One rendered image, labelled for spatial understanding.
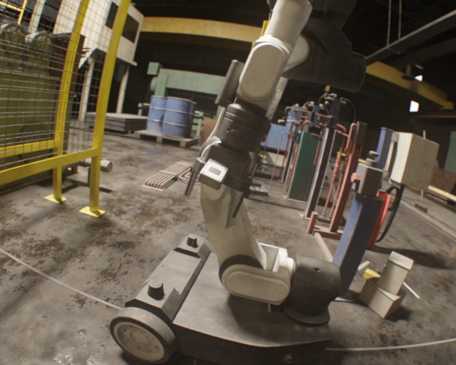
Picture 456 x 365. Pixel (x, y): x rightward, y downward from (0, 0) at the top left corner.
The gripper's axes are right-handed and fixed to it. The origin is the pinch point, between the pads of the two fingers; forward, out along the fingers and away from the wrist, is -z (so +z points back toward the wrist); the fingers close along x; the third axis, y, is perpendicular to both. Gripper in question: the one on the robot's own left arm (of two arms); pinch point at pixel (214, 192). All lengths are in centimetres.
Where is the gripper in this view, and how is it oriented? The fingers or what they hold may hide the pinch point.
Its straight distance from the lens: 52.3
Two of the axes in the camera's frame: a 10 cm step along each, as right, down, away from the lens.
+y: -1.8, 2.0, -9.6
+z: 3.8, -8.9, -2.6
